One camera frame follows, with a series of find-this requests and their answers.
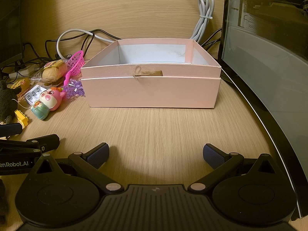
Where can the white power strip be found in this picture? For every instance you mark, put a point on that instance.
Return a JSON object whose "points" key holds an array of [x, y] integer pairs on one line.
{"points": [[24, 71]]}

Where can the yellow snack packet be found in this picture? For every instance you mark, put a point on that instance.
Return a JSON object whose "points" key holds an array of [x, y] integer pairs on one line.
{"points": [[20, 84]]}

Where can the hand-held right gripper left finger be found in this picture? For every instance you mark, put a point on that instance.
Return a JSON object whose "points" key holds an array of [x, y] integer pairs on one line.
{"points": [[98, 156]]}

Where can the glass panel computer case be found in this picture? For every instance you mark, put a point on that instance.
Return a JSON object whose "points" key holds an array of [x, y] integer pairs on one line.
{"points": [[264, 65]]}

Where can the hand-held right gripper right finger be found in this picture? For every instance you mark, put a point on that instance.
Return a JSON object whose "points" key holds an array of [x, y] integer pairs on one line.
{"points": [[214, 156]]}

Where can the packaged bread roll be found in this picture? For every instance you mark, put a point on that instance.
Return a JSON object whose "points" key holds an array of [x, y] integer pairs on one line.
{"points": [[54, 72]]}

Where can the pink plastic toy strainer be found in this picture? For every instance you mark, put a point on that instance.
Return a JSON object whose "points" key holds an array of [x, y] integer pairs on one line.
{"points": [[75, 62]]}

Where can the yellow toy block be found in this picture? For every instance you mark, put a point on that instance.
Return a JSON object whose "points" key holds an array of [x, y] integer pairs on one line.
{"points": [[20, 118]]}

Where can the battery blister pack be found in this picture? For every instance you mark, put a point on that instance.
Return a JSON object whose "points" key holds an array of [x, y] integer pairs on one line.
{"points": [[33, 93]]}

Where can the pink cardboard box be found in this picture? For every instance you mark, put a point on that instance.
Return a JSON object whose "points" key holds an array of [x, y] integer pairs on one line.
{"points": [[149, 93]]}

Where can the purple plastic crystals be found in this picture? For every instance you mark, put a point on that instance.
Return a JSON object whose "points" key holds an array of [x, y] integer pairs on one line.
{"points": [[72, 90]]}

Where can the black monitor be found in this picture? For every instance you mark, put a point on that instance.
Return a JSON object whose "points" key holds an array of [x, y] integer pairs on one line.
{"points": [[9, 28]]}

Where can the black plush toy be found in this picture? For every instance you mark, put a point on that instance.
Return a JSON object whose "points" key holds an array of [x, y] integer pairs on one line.
{"points": [[7, 98]]}

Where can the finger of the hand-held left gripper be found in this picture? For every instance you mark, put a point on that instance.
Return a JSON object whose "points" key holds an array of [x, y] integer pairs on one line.
{"points": [[45, 141], [10, 128]]}

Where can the pink pig toy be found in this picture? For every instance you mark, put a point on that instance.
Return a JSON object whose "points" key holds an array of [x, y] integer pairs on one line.
{"points": [[51, 99]]}

